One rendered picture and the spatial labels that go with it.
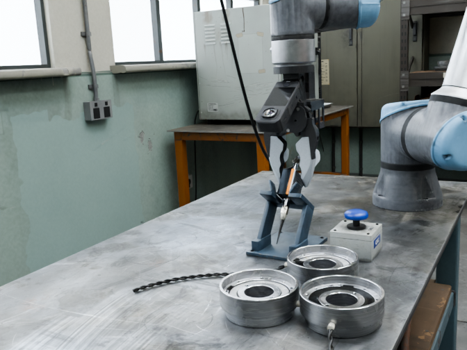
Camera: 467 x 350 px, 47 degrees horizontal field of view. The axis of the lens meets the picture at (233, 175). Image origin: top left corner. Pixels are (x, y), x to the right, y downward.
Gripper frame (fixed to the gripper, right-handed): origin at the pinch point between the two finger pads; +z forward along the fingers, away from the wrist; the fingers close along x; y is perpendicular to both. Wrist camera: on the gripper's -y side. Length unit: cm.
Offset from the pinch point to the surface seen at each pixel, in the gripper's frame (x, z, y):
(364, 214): -13.6, 4.8, -1.1
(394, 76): 77, -4, 352
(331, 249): -11.0, 8.4, -9.5
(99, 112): 149, -2, 101
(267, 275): -6.7, 8.6, -22.4
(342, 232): -10.8, 7.4, -3.7
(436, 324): -20, 37, 29
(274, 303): -11.8, 8.3, -30.6
